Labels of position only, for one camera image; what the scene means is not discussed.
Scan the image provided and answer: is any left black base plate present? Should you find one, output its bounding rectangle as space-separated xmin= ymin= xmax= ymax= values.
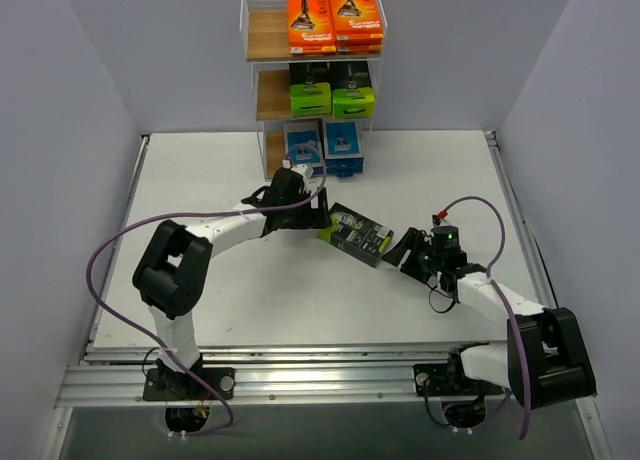
xmin=142 ymin=367 xmax=236 ymax=402

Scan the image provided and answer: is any grey blue razor box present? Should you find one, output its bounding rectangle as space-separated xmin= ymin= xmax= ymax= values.
xmin=325 ymin=157 xmax=364 ymax=178

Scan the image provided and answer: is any white wire wooden shelf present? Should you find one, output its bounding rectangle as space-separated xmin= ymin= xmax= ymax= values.
xmin=240 ymin=0 xmax=387 ymax=178

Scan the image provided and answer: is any large orange Fusion5 razor box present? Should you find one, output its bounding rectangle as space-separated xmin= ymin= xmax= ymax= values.
xmin=287 ymin=0 xmax=337 ymax=55

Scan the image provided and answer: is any orange razor box on shelf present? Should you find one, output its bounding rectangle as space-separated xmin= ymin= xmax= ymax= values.
xmin=336 ymin=38 xmax=384 ymax=55

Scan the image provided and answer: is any black box with face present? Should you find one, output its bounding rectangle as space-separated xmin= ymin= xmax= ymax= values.
xmin=317 ymin=203 xmax=394 ymax=268

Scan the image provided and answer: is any black green razor box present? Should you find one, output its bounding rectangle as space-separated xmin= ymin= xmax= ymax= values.
xmin=329 ymin=61 xmax=376 ymax=119
xmin=289 ymin=62 xmax=332 ymax=117

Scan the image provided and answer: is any black green razor box front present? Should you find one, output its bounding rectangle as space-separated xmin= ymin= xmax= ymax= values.
xmin=289 ymin=62 xmax=332 ymax=117

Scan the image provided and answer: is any narrow orange Fusion5 razor box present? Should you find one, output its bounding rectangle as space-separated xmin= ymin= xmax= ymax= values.
xmin=329 ymin=0 xmax=384 ymax=42

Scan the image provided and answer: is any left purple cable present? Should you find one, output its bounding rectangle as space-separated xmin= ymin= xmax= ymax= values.
xmin=85 ymin=143 xmax=329 ymax=436

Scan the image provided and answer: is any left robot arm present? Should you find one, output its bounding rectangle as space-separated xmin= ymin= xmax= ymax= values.
xmin=132 ymin=164 xmax=331 ymax=399

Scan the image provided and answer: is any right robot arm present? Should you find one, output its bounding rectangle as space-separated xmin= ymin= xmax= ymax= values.
xmin=382 ymin=225 xmax=597 ymax=409

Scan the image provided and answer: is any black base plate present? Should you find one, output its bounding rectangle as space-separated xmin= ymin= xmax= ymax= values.
xmin=412 ymin=363 xmax=503 ymax=397
xmin=142 ymin=367 xmax=236 ymax=402

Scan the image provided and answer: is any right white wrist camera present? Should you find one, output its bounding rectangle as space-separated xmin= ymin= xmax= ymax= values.
xmin=432 ymin=210 xmax=450 ymax=228

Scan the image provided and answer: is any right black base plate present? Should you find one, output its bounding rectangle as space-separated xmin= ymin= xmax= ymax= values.
xmin=412 ymin=363 xmax=503 ymax=397

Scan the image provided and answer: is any blue Harry's box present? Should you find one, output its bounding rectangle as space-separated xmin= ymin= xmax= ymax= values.
xmin=283 ymin=120 xmax=322 ymax=175
xmin=322 ymin=118 xmax=364 ymax=160

